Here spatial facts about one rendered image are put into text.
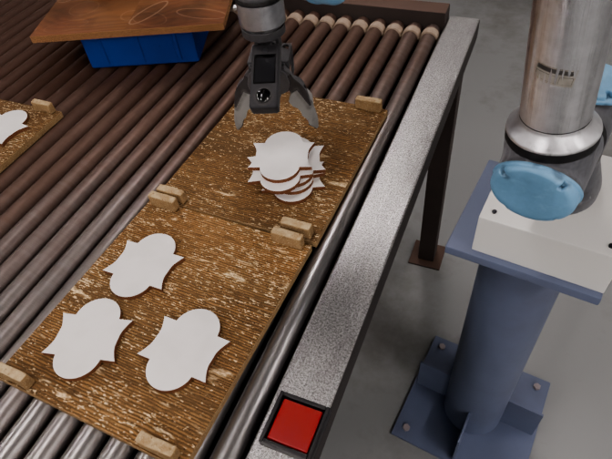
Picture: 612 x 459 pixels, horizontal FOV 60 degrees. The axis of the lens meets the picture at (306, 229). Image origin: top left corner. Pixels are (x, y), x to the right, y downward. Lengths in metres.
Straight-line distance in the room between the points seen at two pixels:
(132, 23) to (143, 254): 0.71
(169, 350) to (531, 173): 0.57
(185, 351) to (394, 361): 1.13
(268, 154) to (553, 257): 0.54
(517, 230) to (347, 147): 0.38
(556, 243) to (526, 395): 0.97
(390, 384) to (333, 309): 0.97
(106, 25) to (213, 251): 0.76
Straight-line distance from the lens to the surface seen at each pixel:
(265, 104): 0.85
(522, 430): 1.80
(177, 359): 0.83
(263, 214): 0.99
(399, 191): 1.04
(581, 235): 0.96
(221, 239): 0.96
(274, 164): 1.01
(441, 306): 1.99
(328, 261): 0.93
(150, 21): 1.48
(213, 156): 1.14
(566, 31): 0.65
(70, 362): 0.90
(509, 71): 3.17
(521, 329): 1.24
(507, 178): 0.75
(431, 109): 1.25
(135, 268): 0.96
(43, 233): 1.15
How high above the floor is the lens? 1.64
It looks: 48 degrees down
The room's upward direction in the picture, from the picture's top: 8 degrees counter-clockwise
